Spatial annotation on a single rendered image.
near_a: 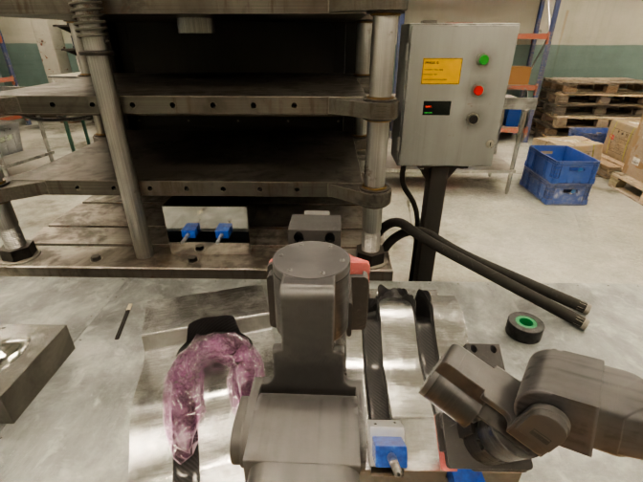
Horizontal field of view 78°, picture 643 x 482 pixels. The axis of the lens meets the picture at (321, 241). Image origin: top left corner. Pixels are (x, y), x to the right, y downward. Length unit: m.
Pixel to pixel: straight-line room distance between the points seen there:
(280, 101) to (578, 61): 6.73
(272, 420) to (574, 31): 7.45
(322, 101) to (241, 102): 0.23
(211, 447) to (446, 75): 1.08
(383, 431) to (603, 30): 7.38
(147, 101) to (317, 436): 1.13
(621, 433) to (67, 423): 0.85
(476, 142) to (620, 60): 6.62
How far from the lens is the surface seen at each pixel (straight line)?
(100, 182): 1.42
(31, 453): 0.92
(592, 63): 7.73
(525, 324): 1.10
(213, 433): 0.73
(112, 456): 0.85
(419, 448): 0.69
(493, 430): 0.48
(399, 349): 0.82
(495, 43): 1.30
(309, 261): 0.28
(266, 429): 0.27
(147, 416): 0.76
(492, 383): 0.47
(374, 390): 0.76
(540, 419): 0.42
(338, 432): 0.26
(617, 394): 0.44
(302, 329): 0.27
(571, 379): 0.44
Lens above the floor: 1.44
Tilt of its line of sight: 28 degrees down
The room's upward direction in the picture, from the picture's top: straight up
